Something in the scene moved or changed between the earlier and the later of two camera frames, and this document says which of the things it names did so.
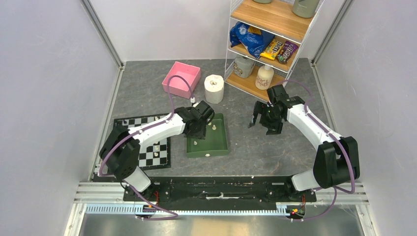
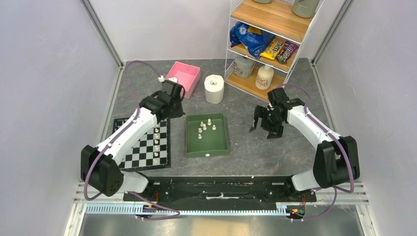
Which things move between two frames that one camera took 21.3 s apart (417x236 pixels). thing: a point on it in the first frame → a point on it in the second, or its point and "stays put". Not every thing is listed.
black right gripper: (261, 107) stays put
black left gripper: (200, 135) → (179, 113)
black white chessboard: (156, 154) stays put
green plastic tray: (215, 143) stays put
